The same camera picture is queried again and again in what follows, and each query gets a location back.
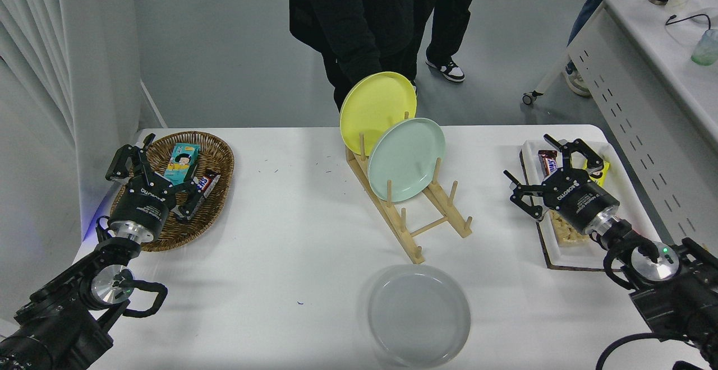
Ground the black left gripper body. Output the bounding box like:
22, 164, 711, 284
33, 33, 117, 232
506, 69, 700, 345
111, 181, 173, 234

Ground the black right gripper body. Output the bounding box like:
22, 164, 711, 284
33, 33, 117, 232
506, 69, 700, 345
541, 169, 620, 234

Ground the grey plate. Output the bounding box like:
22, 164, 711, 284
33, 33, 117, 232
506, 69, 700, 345
368, 264, 472, 369

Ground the wooden plate rack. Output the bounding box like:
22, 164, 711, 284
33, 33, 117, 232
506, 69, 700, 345
346, 111, 473, 266

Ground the pale green plate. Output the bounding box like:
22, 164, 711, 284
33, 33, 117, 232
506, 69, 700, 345
367, 118, 447, 203

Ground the yellow plate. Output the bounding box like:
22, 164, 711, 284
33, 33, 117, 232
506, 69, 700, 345
339, 71, 418, 156

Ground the Snickers bar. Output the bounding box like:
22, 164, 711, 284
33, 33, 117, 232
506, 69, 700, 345
192, 171, 221, 200
538, 150, 561, 179

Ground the yellow snack pack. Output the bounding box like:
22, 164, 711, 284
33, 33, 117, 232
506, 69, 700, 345
583, 156, 611, 187

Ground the clear pack of beige snacks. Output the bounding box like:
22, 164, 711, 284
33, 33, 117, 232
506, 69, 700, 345
550, 210, 590, 246

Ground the teal snack box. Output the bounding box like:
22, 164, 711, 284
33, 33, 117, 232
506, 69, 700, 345
163, 142, 201, 186

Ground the white rectangular tray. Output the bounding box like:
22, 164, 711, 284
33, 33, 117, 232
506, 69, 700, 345
521, 140, 665, 270

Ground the brown wicker basket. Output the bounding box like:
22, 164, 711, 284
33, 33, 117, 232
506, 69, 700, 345
109, 131, 235, 253

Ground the white desk with caster leg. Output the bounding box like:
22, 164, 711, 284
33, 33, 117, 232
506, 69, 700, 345
522, 0, 718, 247

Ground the person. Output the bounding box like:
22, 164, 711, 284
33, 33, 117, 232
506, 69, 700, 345
399, 0, 487, 84
564, 0, 604, 98
288, 0, 419, 110

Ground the translucent green cup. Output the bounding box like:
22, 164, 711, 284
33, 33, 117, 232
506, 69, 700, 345
691, 29, 718, 67

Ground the white curtain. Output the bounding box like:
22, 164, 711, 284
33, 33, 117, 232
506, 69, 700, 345
0, 0, 76, 146

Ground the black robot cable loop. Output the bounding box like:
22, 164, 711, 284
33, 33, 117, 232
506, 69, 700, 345
595, 332, 676, 370

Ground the thin black desk cable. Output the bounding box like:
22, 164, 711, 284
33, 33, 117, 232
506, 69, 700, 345
666, 13, 712, 27

